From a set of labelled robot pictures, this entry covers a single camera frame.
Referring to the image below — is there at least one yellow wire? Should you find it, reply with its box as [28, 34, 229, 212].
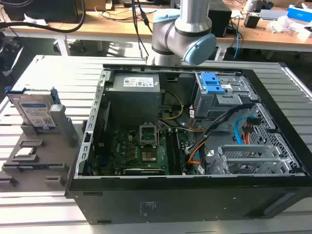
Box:
[158, 90, 185, 120]

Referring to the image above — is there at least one black open PC case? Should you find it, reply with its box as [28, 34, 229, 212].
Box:
[63, 62, 312, 226]

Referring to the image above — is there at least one hard disk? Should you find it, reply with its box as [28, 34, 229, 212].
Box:
[4, 86, 60, 134]

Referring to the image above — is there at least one small black container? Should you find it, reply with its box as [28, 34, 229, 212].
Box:
[244, 13, 260, 28]

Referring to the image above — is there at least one green motherboard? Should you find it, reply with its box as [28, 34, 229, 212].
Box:
[92, 121, 188, 176]

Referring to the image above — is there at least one square metal heatsink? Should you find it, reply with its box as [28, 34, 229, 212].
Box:
[140, 150, 157, 162]

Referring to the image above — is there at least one black box on desk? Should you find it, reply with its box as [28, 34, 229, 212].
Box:
[208, 2, 232, 38]

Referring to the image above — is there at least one blue plastic bay latch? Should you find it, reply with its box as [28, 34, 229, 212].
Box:
[201, 72, 225, 95]

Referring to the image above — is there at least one white crumpled paper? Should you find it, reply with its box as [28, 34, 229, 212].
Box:
[23, 13, 49, 26]

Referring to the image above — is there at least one blue data wire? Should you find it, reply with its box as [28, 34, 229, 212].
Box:
[234, 117, 249, 145]

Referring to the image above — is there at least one blue hanging cable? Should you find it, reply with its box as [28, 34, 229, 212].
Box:
[233, 34, 242, 59]

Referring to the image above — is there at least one CPU socket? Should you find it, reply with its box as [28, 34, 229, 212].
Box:
[138, 124, 160, 149]

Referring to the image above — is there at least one black wire bundle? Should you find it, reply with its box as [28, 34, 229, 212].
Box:
[185, 103, 256, 156]

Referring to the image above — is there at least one grey parts rack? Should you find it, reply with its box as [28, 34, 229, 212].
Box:
[0, 104, 86, 190]

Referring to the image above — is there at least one grey power supply unit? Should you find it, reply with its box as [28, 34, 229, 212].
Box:
[104, 73, 162, 122]

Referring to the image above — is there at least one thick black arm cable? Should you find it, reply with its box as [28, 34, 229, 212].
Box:
[0, 0, 86, 34]

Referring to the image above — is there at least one white crumpled plastic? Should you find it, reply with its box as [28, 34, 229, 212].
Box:
[267, 16, 305, 34]

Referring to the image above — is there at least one large black monitor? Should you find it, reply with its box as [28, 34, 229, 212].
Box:
[4, 0, 85, 24]

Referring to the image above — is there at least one grey metal disk bay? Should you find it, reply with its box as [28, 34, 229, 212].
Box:
[209, 145, 288, 175]

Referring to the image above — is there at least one long wooden desk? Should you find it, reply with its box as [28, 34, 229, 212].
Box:
[4, 9, 312, 53]

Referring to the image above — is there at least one blue cardboard box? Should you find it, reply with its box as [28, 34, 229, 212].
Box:
[286, 4, 311, 25]

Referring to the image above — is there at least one RAM stick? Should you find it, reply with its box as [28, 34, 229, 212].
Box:
[3, 162, 65, 169]

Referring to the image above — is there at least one RAM slot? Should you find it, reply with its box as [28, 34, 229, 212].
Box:
[167, 130, 178, 175]
[174, 131, 186, 175]

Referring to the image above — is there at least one silver CPU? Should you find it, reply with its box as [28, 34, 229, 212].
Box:
[14, 147, 37, 158]

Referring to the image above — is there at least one red orange power wire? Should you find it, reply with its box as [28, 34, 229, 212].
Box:
[242, 124, 253, 146]

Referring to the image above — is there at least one grey flat box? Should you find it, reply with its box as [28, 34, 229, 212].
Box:
[259, 9, 290, 21]

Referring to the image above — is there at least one grey metal drive cage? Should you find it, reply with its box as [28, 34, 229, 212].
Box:
[195, 72, 259, 118]

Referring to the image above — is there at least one black hanging cable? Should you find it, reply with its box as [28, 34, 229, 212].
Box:
[133, 0, 154, 59]

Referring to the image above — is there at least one black power connector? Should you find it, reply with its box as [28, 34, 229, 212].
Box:
[246, 116, 261, 126]

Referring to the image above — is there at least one black graphics card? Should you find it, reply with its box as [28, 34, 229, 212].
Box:
[122, 167, 166, 175]

